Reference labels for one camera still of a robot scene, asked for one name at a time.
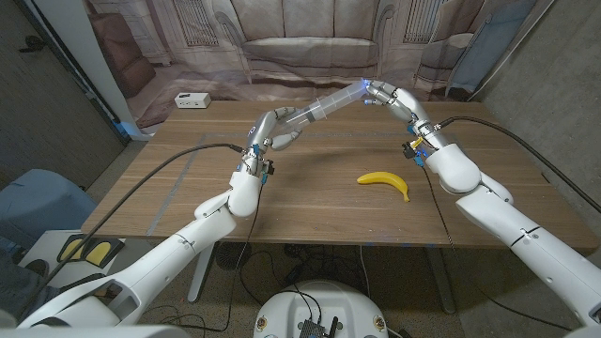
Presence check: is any black and yellow foot pedal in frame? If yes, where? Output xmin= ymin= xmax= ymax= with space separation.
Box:
xmin=55 ymin=234 xmax=126 ymax=269

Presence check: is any white floor platform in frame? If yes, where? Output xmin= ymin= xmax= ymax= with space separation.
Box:
xmin=18 ymin=229 xmax=142 ymax=288

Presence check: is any blue-grey upholstered seat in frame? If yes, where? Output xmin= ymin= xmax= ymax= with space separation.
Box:
xmin=0 ymin=168 xmax=99 ymax=248

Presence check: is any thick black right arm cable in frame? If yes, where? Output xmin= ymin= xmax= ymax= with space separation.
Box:
xmin=433 ymin=115 xmax=601 ymax=213

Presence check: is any white power box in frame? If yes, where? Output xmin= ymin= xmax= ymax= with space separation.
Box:
xmin=174 ymin=92 xmax=211 ymax=110

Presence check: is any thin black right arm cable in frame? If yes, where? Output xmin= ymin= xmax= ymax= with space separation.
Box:
xmin=420 ymin=165 xmax=570 ymax=330

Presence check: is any white floor cable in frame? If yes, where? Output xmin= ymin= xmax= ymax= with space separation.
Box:
xmin=359 ymin=244 xmax=372 ymax=300

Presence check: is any grey tape outline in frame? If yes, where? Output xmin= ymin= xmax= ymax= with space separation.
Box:
xmin=147 ymin=132 xmax=523 ymax=246

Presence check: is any black round floor fan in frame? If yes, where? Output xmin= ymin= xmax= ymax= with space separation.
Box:
xmin=215 ymin=241 xmax=253 ymax=271

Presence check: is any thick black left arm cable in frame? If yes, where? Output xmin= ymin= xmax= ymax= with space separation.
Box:
xmin=18 ymin=143 xmax=246 ymax=320

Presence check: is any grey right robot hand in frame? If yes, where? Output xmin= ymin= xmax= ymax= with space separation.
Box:
xmin=363 ymin=79 xmax=451 ymax=159

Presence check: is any white table leg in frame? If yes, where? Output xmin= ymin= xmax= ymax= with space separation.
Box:
xmin=187 ymin=251 xmax=215 ymax=304

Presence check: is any person's leg in jeans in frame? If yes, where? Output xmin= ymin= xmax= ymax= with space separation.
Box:
xmin=0 ymin=243 xmax=57 ymax=320

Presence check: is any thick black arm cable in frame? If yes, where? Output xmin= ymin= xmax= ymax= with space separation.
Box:
xmin=18 ymin=143 xmax=246 ymax=320
xmin=433 ymin=115 xmax=601 ymax=213

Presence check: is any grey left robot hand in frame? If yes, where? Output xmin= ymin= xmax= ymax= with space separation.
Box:
xmin=237 ymin=106 xmax=304 ymax=185

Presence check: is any black shoe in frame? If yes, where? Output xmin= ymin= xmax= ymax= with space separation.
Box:
xmin=25 ymin=259 xmax=51 ymax=278

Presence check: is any large clear plastic syringe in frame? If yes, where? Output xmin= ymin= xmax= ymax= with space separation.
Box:
xmin=284 ymin=78 xmax=370 ymax=131

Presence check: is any white upright panel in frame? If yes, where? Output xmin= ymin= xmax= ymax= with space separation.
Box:
xmin=32 ymin=0 xmax=152 ymax=142

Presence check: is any printed sofa room backdrop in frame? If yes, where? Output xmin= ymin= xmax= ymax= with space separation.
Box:
xmin=84 ymin=0 xmax=555 ymax=131

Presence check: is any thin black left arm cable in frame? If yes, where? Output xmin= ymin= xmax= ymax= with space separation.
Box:
xmin=223 ymin=181 xmax=264 ymax=332

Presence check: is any black floor cable bundle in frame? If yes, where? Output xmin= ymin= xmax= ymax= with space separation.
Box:
xmin=237 ymin=242 xmax=372 ymax=306

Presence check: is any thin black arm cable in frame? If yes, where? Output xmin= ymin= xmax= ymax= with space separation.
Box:
xmin=420 ymin=165 xmax=570 ymax=330
xmin=223 ymin=181 xmax=264 ymax=332

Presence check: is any yellow toy banana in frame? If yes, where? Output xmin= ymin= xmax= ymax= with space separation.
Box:
xmin=356 ymin=171 xmax=410 ymax=204

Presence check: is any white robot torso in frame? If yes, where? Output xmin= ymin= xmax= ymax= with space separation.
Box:
xmin=253 ymin=280 xmax=390 ymax=338

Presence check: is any grey table leg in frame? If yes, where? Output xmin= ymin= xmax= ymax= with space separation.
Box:
xmin=426 ymin=246 xmax=457 ymax=315

